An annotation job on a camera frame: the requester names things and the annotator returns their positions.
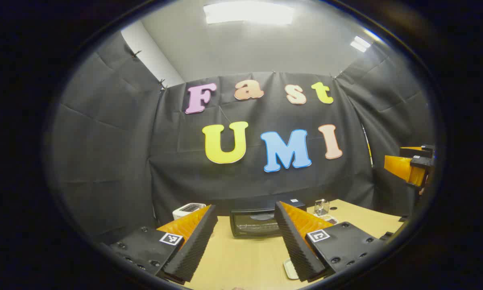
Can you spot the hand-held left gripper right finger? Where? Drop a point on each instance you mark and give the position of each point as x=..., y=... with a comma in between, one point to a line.
x=295, y=245

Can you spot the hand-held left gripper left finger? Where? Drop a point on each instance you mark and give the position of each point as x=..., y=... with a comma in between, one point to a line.
x=197, y=245

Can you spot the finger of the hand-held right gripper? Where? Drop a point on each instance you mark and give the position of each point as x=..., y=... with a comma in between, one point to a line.
x=398, y=167
x=420, y=152

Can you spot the cream food tray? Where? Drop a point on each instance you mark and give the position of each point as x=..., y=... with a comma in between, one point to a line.
x=289, y=269

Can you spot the black electric oven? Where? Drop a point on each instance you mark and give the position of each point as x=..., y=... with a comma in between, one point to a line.
x=253, y=225

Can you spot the white toaster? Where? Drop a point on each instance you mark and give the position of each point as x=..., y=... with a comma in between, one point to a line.
x=185, y=209

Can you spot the white divided bean tray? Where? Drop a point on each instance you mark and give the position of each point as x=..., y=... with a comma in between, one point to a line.
x=330, y=220

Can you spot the small ceiling light panel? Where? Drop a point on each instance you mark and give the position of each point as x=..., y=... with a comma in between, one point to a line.
x=360, y=43

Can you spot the large ceiling light panel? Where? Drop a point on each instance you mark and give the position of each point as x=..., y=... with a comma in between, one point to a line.
x=249, y=12

